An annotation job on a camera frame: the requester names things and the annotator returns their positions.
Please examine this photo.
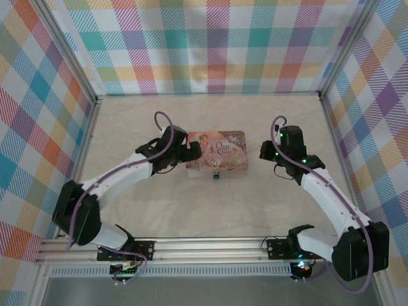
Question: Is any pink decorated tin box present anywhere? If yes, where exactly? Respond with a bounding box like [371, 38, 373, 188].
[184, 130, 250, 179]

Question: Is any plaid backdrop cloth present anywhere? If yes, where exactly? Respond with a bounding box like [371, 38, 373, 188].
[321, 0, 408, 288]
[52, 0, 367, 96]
[0, 0, 96, 306]

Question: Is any circuit board with lit LEDs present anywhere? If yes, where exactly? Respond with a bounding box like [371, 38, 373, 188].
[291, 260, 314, 280]

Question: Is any green circuit board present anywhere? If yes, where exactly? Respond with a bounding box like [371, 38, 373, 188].
[110, 261, 142, 277]

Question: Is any grey metal panel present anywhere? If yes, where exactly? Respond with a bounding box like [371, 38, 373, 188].
[41, 275, 383, 306]

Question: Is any aluminium side floor rail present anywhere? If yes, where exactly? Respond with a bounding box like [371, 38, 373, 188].
[54, 97, 103, 239]
[320, 95, 367, 236]

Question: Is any aluminium front frame rail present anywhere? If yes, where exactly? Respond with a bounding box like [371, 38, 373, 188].
[34, 235, 388, 266]

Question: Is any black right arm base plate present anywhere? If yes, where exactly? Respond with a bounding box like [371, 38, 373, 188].
[266, 237, 326, 260]

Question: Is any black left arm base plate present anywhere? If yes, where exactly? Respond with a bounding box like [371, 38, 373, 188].
[97, 240, 156, 263]

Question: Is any aluminium frame post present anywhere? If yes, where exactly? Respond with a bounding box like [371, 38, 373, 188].
[33, 0, 103, 108]
[318, 0, 382, 100]

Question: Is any slotted grey cable duct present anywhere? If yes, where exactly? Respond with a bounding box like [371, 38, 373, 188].
[47, 266, 293, 277]

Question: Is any aluminium lower frame leg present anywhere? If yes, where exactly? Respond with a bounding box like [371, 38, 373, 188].
[371, 263, 395, 306]
[27, 264, 54, 306]

